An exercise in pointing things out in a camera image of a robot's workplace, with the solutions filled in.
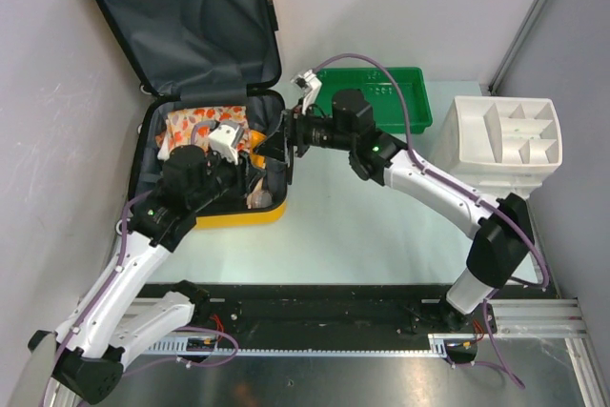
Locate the floral cloth pouch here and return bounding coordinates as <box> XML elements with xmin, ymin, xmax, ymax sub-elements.
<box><xmin>155</xmin><ymin>106</ymin><xmax>251</xmax><ymax>161</ymax></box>

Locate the green plastic tray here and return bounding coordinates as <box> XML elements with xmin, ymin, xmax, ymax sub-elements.
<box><xmin>315</xmin><ymin>67</ymin><xmax>433</xmax><ymax>134</ymax></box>

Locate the yellow Pikachu hard-shell suitcase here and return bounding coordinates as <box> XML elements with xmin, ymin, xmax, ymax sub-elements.
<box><xmin>70</xmin><ymin>0</ymin><xmax>293</xmax><ymax>231</ymax></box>

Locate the white plastic drawer organizer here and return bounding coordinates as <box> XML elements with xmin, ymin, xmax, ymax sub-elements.
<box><xmin>429</xmin><ymin>95</ymin><xmax>563</xmax><ymax>199</ymax></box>

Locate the pink round cosmetic jar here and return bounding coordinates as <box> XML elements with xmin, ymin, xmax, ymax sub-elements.
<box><xmin>247</xmin><ymin>190</ymin><xmax>273</xmax><ymax>210</ymax></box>

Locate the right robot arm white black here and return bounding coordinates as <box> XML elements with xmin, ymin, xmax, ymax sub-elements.
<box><xmin>254</xmin><ymin>89</ymin><xmax>535</xmax><ymax>332</ymax></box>

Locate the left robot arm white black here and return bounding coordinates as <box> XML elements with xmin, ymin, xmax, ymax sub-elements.
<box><xmin>51</xmin><ymin>145</ymin><xmax>266</xmax><ymax>405</ymax></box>

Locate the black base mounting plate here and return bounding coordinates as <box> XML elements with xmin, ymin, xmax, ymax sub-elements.
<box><xmin>132</xmin><ymin>282</ymin><xmax>559</xmax><ymax>336</ymax></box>

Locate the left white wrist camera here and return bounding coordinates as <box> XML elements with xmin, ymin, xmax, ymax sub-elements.
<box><xmin>208</xmin><ymin>120</ymin><xmax>249</xmax><ymax>165</ymax></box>

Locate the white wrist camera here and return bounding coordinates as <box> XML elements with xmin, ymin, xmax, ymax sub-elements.
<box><xmin>291</xmin><ymin>69</ymin><xmax>322</xmax><ymax>114</ymax></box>
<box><xmin>208</xmin><ymin>120</ymin><xmax>249</xmax><ymax>165</ymax></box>

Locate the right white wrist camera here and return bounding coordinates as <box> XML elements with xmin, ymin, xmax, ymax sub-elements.
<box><xmin>291</xmin><ymin>69</ymin><xmax>322</xmax><ymax>114</ymax></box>

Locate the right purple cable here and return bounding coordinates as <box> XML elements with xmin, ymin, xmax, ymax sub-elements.
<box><xmin>312</xmin><ymin>53</ymin><xmax>552</xmax><ymax>389</ymax></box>

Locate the grey slotted cable duct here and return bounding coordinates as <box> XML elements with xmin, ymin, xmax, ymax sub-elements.
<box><xmin>142</xmin><ymin>333</ymin><xmax>487</xmax><ymax>358</ymax></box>

